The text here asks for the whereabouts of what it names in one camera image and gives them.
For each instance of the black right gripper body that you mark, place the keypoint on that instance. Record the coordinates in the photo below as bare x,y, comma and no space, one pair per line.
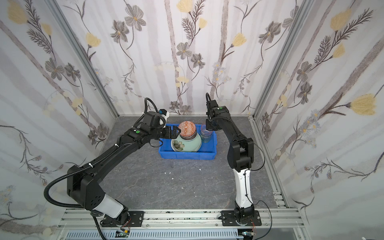
210,125

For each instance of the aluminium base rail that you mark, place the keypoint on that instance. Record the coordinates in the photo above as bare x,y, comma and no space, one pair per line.
212,219

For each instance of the blue plastic bin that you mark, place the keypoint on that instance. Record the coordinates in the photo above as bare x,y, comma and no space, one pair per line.
207,151

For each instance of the aluminium corner frame post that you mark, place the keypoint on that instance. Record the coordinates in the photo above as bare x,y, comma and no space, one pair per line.
298,22
80,52

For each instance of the aluminium corner frame post right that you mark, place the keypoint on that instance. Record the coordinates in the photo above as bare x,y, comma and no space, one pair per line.
298,22

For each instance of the aluminium corner frame post left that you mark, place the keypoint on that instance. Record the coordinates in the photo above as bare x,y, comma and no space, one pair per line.
80,52

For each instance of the light green ceramic plate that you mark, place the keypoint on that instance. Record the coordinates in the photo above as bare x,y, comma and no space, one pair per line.
181,145

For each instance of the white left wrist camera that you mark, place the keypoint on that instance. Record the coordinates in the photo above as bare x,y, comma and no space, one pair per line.
164,113

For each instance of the green transparent plastic cup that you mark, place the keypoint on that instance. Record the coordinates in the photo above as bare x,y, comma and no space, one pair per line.
205,134

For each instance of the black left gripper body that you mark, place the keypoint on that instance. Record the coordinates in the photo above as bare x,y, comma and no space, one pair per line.
169,132

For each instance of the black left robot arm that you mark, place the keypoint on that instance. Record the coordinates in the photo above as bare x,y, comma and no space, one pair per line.
83,184

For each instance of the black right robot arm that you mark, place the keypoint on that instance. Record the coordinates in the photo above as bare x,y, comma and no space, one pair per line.
240,157

